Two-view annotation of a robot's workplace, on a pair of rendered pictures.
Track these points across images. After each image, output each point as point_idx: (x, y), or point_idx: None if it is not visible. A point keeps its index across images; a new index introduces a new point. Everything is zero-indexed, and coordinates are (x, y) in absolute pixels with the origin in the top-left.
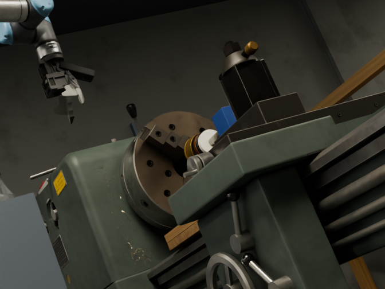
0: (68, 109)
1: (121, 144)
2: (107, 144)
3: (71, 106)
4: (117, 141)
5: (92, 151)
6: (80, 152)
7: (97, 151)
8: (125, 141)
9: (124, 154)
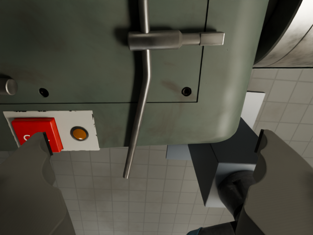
0: (53, 182)
1: (258, 42)
2: (247, 70)
3: (42, 173)
4: (251, 46)
5: (243, 101)
6: (236, 121)
7: (245, 93)
8: (259, 28)
9: (275, 57)
